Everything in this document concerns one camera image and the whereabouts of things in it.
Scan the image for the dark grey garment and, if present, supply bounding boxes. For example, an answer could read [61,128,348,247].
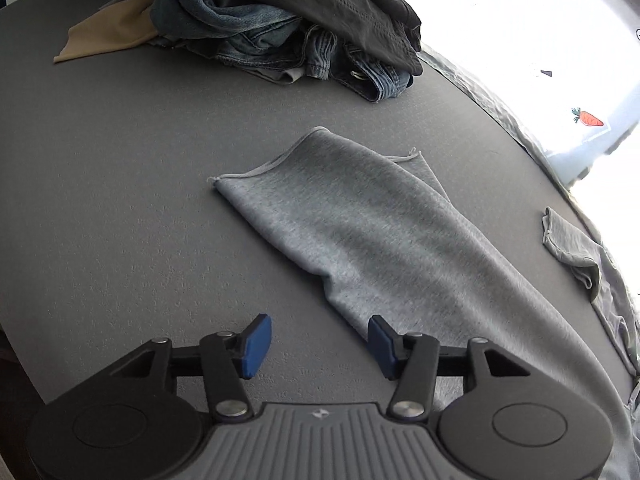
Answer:
[220,0,424,77]

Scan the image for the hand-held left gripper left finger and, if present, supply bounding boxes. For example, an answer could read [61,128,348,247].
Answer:
[107,313,273,420]

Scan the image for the blue jeans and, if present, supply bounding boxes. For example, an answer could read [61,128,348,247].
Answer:
[150,0,416,103]

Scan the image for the grey pants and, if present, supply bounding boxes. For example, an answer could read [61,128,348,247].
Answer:
[207,127,640,480]

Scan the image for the white printed bedding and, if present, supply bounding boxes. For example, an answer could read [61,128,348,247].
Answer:
[345,0,640,241]

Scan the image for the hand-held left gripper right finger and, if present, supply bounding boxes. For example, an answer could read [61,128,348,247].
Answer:
[367,315,532,419]

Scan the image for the tan cloth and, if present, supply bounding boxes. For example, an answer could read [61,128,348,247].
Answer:
[53,0,159,65]

